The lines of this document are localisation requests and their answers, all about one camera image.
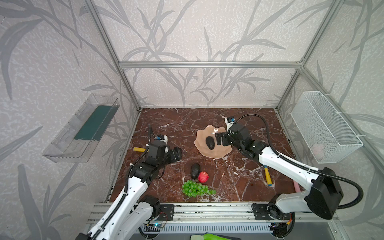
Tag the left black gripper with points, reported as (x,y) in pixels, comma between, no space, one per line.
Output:
(173,154)

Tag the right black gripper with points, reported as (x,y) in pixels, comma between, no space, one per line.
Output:
(225,139)

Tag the dark avocado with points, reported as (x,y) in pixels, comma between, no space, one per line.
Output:
(210,142)
(195,171)

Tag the green fake grape bunch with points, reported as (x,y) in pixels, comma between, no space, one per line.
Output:
(193,189)

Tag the red fake apple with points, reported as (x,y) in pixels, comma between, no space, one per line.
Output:
(203,177)

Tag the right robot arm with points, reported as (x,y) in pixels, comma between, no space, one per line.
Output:
(322,194)

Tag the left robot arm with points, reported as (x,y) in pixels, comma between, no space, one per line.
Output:
(131,209)

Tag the pink scalloped fruit bowl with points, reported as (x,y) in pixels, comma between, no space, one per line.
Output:
(200,143)

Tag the pink object in basket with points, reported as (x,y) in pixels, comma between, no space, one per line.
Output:
(318,151)

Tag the green white object bottom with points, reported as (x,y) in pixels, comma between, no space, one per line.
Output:
(209,236)

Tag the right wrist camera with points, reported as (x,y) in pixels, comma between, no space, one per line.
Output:
(229,122)

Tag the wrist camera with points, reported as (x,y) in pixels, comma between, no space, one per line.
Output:
(163,138)
(229,122)

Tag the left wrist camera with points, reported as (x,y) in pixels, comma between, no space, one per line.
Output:
(163,138)

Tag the yellow handled tool left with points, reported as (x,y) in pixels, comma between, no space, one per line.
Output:
(137,149)

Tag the yellow blue handled tool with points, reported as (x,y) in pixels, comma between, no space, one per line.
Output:
(268,176)

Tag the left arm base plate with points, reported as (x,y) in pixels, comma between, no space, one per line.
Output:
(163,212)

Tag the aluminium front rail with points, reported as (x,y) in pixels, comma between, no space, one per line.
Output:
(199,212)

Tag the pink handled purple tool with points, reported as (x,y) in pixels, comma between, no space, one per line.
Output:
(297,187)

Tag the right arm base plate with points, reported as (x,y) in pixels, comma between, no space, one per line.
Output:
(266,212)

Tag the clear plastic wall bin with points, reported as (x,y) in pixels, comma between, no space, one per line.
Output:
(79,138)

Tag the white wire mesh basket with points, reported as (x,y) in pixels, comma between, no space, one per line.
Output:
(320,122)

